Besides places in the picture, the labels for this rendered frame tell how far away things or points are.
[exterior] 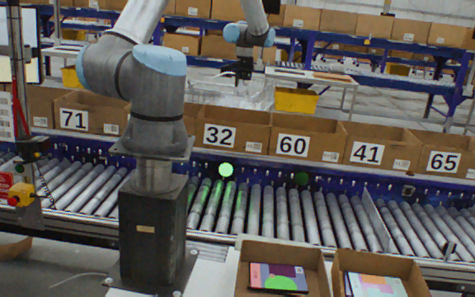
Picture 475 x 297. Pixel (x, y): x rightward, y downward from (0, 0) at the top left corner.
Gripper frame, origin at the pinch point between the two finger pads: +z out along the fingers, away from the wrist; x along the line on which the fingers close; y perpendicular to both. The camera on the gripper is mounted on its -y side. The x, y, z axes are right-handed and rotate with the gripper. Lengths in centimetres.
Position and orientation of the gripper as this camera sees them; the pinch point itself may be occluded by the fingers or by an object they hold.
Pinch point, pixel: (235, 94)
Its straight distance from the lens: 201.0
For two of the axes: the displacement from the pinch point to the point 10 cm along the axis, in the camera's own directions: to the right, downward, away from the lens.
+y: 9.9, 1.3, -0.5
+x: 0.9, -3.3, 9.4
